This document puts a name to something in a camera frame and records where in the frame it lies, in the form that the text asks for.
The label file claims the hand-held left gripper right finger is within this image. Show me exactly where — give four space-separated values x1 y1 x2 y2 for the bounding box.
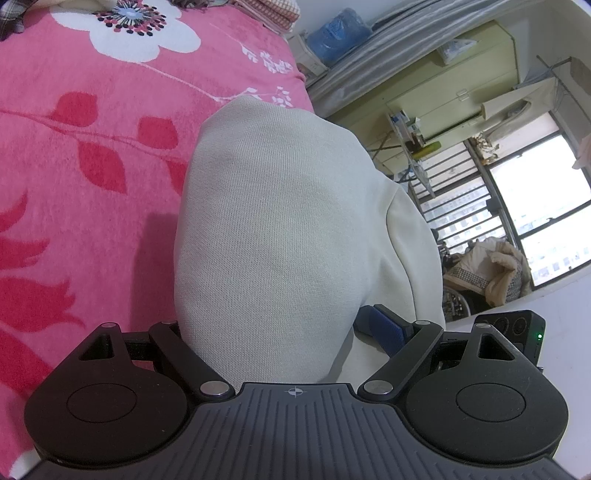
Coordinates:
358 303 522 402

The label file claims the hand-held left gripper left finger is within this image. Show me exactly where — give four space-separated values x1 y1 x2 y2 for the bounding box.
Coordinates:
79 321 235 401

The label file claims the beige zip jacket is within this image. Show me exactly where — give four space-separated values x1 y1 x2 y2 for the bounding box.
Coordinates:
174 97 446 393

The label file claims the beige quilted coat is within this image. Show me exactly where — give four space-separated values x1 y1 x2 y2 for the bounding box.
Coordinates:
443 240 534 305

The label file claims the wheelchair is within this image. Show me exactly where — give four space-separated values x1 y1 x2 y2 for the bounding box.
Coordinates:
436 231 485 324

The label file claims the window railing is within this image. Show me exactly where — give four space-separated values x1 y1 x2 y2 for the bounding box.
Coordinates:
406 115 591 287

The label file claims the folding table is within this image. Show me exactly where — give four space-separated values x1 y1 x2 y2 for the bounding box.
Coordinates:
369 111 444 185

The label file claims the pink floral blanket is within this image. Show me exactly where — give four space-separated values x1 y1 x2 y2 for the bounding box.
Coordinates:
0 0 317 480

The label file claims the grey curtain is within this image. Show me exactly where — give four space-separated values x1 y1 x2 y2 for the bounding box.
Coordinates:
307 0 509 118

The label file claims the white water dispenser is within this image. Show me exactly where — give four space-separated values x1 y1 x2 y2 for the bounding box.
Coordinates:
288 32 328 79

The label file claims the white plastic bag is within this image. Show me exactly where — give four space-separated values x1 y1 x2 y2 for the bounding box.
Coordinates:
438 39 476 63

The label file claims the blue water bottle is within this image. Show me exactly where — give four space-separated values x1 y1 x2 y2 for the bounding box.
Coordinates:
307 9 375 65

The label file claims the pink checked towel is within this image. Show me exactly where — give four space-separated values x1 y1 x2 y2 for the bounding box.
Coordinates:
233 0 301 33

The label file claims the plaid shirt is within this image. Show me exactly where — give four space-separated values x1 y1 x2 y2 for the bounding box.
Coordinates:
0 0 28 40

